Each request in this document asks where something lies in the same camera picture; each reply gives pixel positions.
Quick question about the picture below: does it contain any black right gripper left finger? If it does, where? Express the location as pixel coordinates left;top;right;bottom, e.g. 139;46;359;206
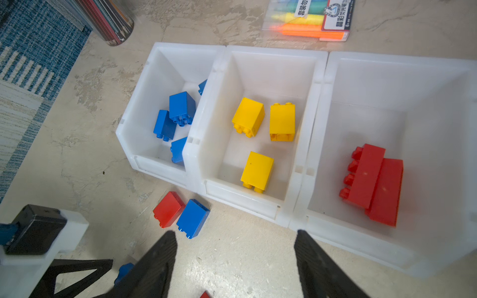
101;230;178;298

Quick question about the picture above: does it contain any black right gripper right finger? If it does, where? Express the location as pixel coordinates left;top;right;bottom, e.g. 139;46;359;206
294;230;368;298

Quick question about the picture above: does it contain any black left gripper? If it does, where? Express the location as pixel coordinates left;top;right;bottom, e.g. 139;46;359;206
0;204;114;298

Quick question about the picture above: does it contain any long red brick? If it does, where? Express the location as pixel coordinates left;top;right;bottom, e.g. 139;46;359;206
365;158;404;227
339;144;386;209

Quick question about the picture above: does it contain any yellow brick pile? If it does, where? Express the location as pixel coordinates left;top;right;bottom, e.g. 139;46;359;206
269;103;296;142

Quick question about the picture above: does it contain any blue tall brick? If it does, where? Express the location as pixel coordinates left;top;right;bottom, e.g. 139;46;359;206
169;91;196;127

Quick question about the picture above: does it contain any small blue brick bottom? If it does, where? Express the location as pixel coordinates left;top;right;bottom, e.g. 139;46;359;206
198;79;207;96

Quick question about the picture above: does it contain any dark blue upturned brick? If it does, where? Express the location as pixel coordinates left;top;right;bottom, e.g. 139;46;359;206
114;263;134;286

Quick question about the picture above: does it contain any red brick centre small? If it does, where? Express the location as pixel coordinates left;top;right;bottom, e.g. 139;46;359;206
200;291;211;298

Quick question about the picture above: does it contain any red brick top row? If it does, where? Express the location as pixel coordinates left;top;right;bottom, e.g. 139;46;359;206
153;191;186;228

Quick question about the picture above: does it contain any blue brick top row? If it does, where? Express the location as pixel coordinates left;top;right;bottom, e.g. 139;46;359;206
177;199;210;239

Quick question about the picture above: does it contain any white right bin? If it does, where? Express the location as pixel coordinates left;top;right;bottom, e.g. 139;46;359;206
289;52;477;277

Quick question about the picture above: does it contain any white bin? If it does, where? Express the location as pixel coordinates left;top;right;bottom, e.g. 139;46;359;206
289;52;477;277
183;45;329;227
116;42;225;189

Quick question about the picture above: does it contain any white left bin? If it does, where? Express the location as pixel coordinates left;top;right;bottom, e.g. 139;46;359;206
116;42;225;189

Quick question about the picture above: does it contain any white middle bin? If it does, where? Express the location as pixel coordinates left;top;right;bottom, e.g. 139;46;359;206
183;45;329;227

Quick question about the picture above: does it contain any highlighter marker pack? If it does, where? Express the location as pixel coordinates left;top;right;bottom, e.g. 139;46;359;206
262;0;355;42

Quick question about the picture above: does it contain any pencil cup with pencils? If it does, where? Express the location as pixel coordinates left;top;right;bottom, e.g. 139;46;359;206
48;0;135;47

